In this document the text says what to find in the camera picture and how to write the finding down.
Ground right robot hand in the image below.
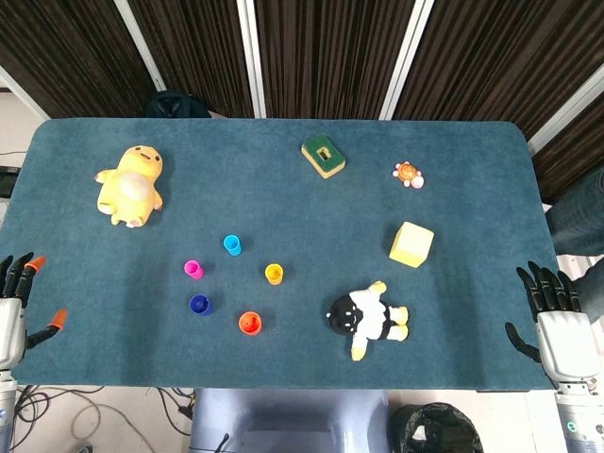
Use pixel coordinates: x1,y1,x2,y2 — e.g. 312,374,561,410
504,260,604,391

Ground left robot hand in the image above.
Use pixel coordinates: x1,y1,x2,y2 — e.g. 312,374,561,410
0,252,69,372

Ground person in blue jeans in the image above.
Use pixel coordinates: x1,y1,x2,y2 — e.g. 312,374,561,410
545,162,604,325

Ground black floor device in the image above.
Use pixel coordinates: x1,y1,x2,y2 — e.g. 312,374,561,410
0,164,20,199

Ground black trash bin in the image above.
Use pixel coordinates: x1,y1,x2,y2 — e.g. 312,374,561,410
390,401,485,453

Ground yellow foam cube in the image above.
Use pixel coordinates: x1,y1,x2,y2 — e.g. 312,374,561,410
388,221,435,269

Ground yellow duck plush toy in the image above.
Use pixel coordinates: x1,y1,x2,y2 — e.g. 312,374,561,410
93,144,165,229

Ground black and white plush doll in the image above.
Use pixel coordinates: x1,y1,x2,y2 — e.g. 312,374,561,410
325,280,411,362

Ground orange turtle toy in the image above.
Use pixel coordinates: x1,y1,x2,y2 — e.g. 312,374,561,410
391,160,426,191

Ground orange plastic cup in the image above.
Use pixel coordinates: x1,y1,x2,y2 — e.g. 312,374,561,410
238,310,264,336

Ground black chair back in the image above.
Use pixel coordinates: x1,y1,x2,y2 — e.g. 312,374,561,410
144,90,212,120

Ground blue-grey robot torso base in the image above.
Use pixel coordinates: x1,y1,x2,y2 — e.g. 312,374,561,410
189,387,392,453

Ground teal table mat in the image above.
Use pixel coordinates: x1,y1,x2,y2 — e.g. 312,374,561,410
0,117,562,393

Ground green and yellow sponge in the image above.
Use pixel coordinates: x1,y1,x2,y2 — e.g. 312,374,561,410
300,133,346,180

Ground black floor cable bundle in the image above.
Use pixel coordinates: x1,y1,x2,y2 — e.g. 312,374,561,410
0,384,105,453
155,387,195,421

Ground white floor cable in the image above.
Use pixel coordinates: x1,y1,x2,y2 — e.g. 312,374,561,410
70,403,143,453

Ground white partition post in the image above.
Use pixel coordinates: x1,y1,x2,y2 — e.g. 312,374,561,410
379,0,435,122
527,60,604,155
112,0,166,93
235,0,268,119
0,63,51,122

